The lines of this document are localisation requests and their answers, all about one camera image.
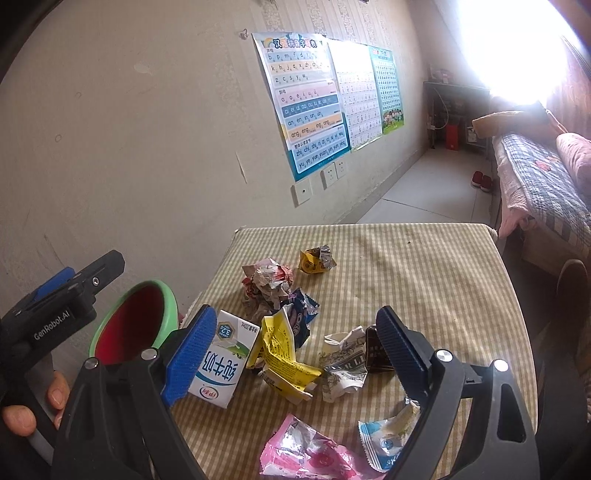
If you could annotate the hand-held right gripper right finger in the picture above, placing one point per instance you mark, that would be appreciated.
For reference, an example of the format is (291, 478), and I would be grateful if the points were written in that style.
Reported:
(401, 350)

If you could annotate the pink red toy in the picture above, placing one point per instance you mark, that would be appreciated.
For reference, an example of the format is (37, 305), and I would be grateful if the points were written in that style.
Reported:
(441, 74)

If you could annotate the white black crumpled wrapper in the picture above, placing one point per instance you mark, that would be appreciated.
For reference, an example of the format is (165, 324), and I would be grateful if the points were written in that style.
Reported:
(344, 364)

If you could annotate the green bin with red inside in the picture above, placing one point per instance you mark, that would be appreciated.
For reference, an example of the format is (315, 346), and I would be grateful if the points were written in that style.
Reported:
(134, 318)

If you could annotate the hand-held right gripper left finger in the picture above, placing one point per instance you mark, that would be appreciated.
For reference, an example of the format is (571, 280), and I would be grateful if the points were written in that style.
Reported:
(191, 355)

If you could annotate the silver yellow foil wrapper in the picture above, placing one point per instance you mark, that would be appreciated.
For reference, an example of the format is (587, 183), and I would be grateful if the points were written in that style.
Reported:
(316, 261)

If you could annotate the patterned curtain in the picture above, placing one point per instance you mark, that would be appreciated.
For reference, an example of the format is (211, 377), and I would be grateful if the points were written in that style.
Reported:
(575, 87)

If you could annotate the pink snack wrapper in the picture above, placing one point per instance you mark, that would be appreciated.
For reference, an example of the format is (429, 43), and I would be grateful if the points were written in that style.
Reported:
(304, 454)

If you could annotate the green chart wall poster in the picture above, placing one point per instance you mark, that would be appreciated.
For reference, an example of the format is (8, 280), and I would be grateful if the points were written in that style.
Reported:
(388, 87)

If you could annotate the person's left hand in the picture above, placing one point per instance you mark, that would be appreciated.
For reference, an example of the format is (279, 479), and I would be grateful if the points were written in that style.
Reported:
(57, 392)

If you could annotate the bed with checked sheet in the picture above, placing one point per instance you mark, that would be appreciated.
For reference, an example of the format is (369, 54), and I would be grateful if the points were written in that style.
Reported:
(531, 184)

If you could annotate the orange brown coat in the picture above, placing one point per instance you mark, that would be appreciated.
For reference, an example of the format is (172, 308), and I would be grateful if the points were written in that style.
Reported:
(498, 121)

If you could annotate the yellow crumpled wrapper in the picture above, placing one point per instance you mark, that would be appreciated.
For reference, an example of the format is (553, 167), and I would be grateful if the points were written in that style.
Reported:
(281, 355)

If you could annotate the dark desk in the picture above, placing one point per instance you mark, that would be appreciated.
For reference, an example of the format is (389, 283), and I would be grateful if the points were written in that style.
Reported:
(455, 86)

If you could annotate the dark brown rounded object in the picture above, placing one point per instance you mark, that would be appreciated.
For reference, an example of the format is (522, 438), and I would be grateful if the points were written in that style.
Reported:
(572, 286)

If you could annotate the pink quilt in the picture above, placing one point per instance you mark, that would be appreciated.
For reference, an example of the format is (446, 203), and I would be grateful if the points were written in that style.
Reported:
(577, 152)

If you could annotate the small white blue wrapper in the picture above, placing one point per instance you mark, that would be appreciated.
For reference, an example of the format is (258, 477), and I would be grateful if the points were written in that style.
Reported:
(388, 438)

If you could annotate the dark brown wrapper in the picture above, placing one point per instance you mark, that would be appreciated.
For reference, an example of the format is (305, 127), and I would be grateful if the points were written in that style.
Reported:
(376, 350)

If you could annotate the white chart wall poster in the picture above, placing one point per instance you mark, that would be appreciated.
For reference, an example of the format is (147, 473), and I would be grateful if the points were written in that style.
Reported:
(358, 101)

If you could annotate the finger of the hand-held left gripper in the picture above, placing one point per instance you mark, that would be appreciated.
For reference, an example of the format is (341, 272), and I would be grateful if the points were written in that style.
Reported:
(51, 284)
(99, 270)

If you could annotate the red white crumpled wrapper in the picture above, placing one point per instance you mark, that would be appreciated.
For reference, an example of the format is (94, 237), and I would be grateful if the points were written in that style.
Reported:
(268, 284)

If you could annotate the white blue milk carton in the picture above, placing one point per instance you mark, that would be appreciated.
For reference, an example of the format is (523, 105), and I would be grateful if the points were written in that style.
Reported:
(226, 369)

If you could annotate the white wall power socket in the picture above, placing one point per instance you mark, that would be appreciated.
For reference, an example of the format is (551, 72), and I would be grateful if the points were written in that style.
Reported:
(341, 169)
(328, 175)

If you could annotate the red box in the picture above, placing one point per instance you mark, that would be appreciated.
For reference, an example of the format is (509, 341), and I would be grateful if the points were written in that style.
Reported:
(452, 137)

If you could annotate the red slipper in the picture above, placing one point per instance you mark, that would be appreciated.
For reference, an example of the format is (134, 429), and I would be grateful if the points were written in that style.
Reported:
(487, 183)
(478, 178)

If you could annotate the blue letter wall poster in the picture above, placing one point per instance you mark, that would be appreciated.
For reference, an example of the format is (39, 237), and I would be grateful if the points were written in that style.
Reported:
(304, 110)

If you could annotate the white wall socket with hole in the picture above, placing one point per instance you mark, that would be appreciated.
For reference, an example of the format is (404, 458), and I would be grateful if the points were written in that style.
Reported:
(302, 193)

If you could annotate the blue crumpled wrapper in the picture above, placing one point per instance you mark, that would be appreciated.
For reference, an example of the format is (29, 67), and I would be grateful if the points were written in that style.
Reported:
(300, 316)

